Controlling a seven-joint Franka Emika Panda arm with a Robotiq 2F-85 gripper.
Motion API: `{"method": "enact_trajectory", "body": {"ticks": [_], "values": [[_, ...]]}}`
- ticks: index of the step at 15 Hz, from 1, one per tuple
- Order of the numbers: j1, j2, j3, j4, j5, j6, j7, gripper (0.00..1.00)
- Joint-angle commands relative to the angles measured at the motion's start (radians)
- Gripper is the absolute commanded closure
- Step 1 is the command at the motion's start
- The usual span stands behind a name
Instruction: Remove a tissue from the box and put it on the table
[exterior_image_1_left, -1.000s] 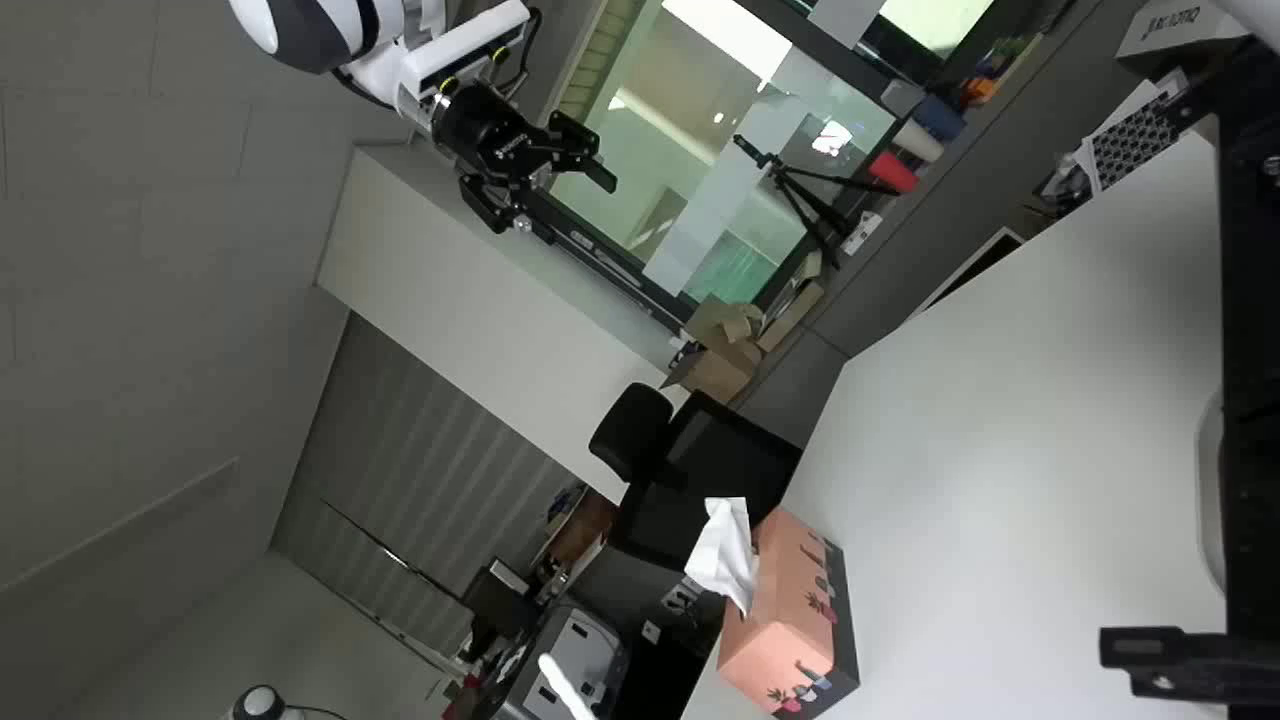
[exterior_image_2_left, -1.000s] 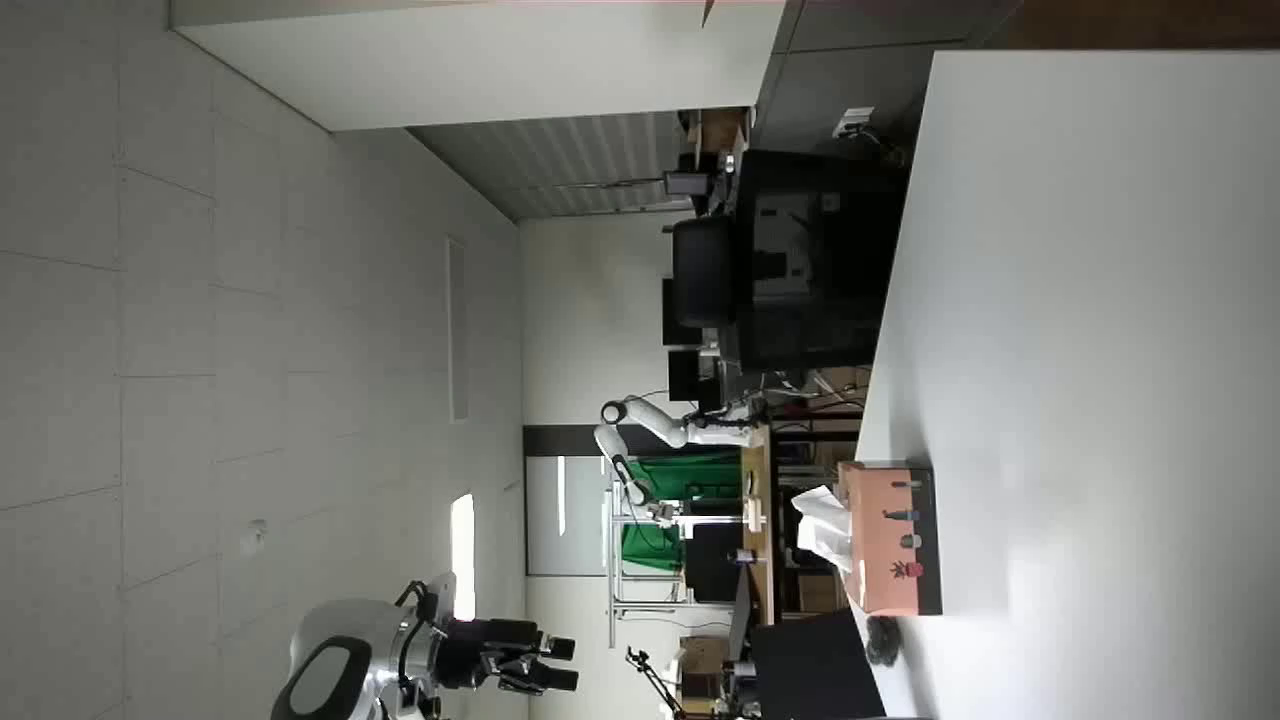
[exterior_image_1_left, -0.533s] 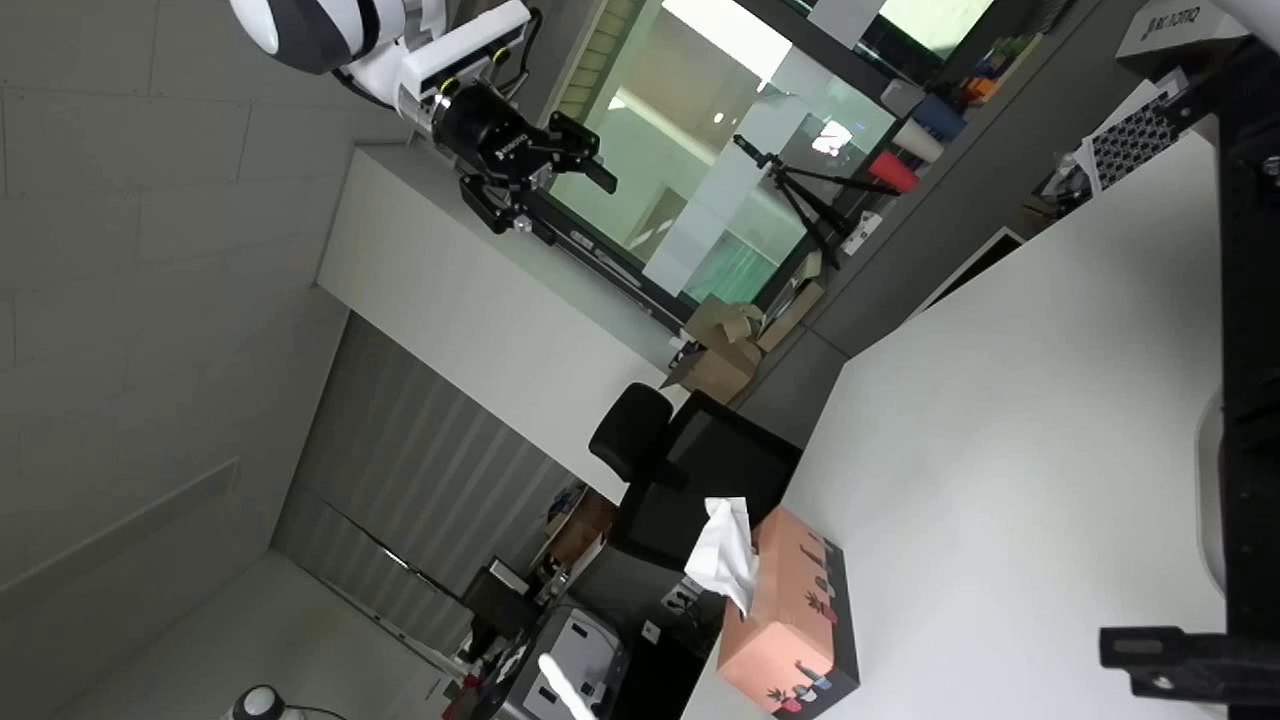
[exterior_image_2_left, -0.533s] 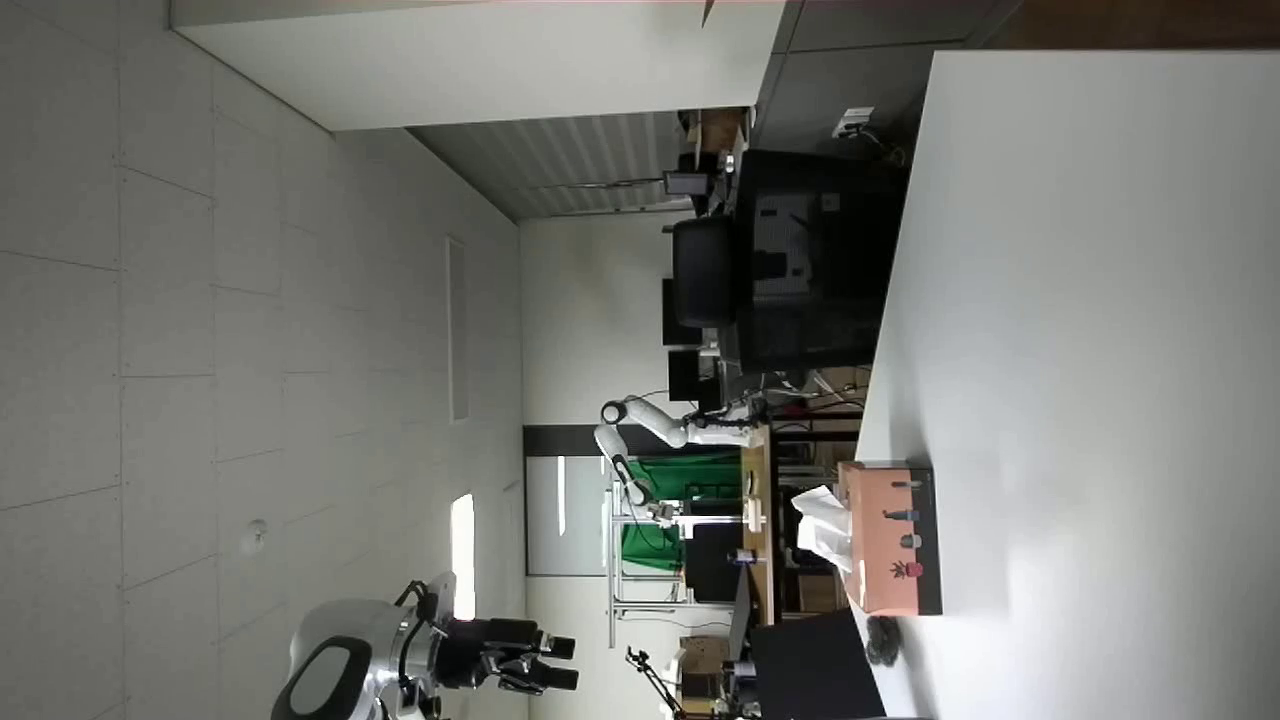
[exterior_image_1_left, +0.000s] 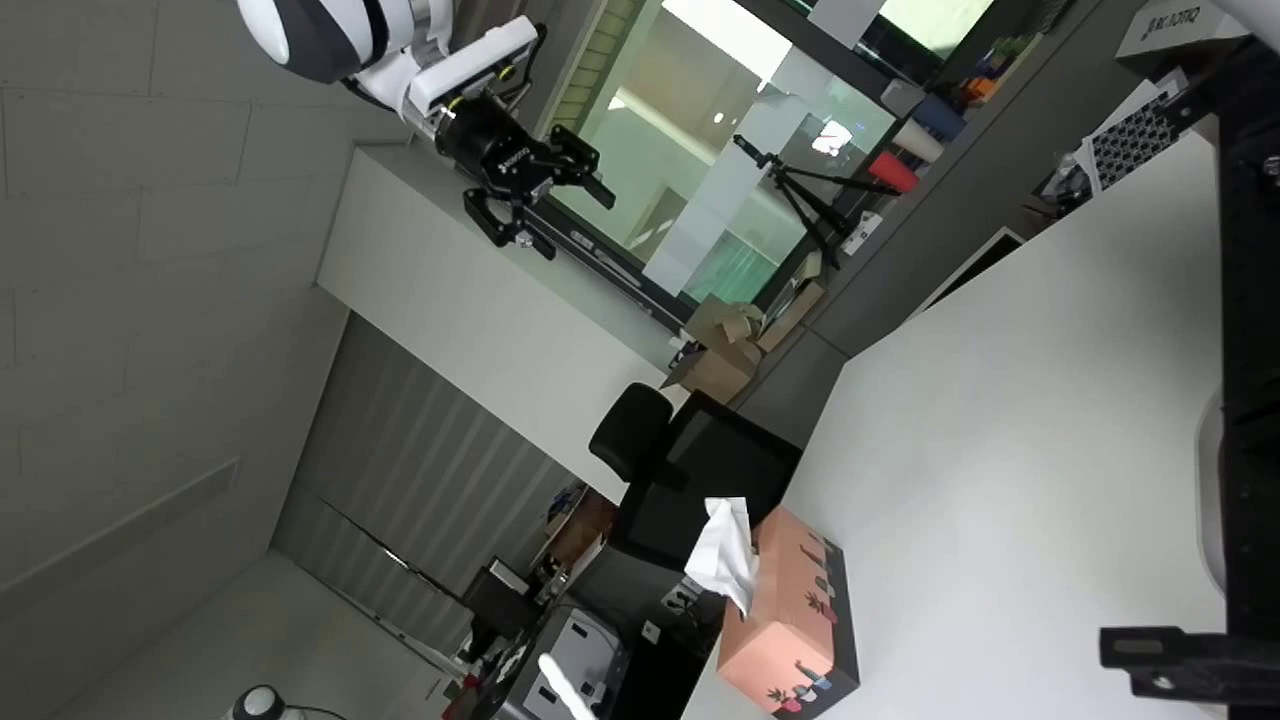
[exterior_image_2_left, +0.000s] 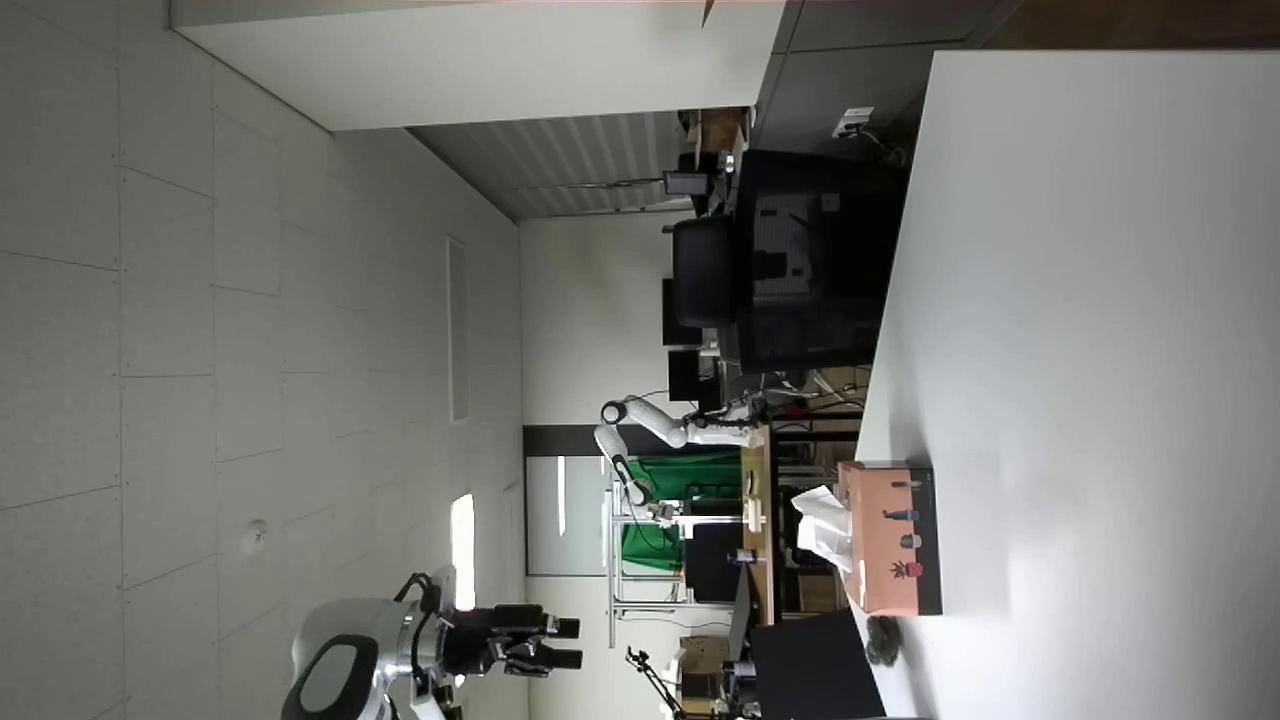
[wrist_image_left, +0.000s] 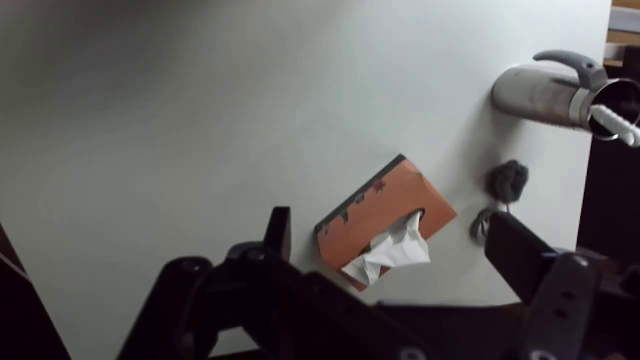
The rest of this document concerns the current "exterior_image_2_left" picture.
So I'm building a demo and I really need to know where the large black box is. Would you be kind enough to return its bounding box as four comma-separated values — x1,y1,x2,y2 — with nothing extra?
750,610,890,720

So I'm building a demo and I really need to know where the black tripod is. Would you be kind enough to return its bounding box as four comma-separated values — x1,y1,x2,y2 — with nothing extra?
622,645,690,716

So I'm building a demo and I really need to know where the wooden workbench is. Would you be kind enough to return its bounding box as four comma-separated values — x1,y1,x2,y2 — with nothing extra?
737,426,781,634

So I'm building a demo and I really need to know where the small black round object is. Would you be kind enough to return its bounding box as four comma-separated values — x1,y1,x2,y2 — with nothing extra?
866,612,910,669

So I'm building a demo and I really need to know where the black computer monitor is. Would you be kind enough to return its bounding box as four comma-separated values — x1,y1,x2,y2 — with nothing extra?
662,215,746,341

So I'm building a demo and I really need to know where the black cabinet with equipment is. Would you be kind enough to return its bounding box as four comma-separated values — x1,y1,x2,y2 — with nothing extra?
737,146,911,381

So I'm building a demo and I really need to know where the small black monitor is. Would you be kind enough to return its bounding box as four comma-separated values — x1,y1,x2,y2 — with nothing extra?
685,521,751,610

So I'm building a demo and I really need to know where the white wall panel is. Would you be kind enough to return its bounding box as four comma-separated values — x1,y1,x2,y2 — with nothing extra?
525,454,611,581

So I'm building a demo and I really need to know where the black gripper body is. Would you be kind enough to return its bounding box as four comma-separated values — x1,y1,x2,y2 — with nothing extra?
442,601,552,679

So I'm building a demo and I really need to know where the green cloth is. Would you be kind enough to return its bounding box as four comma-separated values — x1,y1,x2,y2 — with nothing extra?
622,449,746,581

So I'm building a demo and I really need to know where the white tissue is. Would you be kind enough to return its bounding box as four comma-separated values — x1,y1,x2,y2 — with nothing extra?
790,485,859,574

